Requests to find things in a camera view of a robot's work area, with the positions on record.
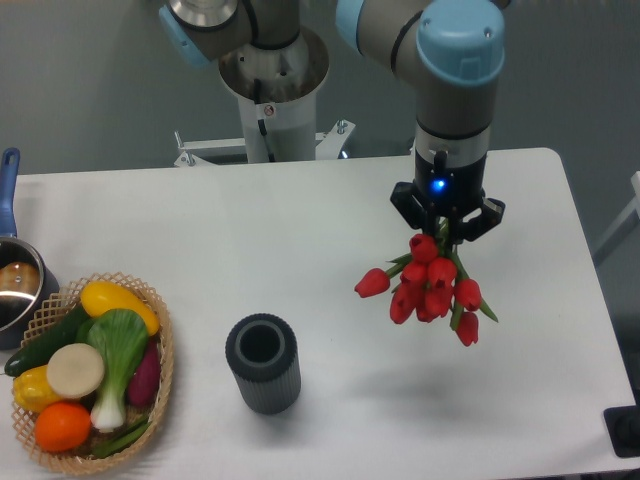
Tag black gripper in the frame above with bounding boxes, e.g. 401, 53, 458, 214
390, 150, 506, 245

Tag red tulip bouquet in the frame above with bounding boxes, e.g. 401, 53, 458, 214
354, 220, 498, 347

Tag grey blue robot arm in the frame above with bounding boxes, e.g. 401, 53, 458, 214
159, 1, 505, 245

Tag dark grey ribbed vase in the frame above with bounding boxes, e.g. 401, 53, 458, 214
225, 313, 301, 415

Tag black device at table edge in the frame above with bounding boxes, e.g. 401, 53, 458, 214
603, 405, 639, 458

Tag green bok choy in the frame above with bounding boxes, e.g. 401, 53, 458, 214
87, 309, 149, 432

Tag purple sweet potato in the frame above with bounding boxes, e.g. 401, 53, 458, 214
126, 341, 161, 408

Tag yellow squash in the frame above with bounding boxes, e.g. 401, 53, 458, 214
80, 281, 160, 336

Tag woven wicker basket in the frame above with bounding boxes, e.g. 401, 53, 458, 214
11, 272, 174, 476

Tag green scallion leaves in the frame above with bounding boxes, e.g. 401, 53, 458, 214
91, 417, 149, 459

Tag beige round mushroom cap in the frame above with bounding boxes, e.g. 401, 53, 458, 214
46, 343, 105, 399

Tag dark green cucumber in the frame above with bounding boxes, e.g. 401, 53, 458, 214
4, 306, 90, 377

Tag orange fruit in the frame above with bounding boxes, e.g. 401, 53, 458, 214
34, 402, 91, 453

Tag yellow bell pepper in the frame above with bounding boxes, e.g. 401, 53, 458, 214
13, 365, 63, 413

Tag white frame at right edge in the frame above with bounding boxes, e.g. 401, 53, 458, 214
592, 171, 639, 267

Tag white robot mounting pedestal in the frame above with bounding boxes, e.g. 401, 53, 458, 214
174, 26, 356, 167

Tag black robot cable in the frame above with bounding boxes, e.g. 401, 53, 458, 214
252, 77, 277, 164

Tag blue handled metal saucepan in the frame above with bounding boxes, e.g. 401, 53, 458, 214
1, 147, 59, 351

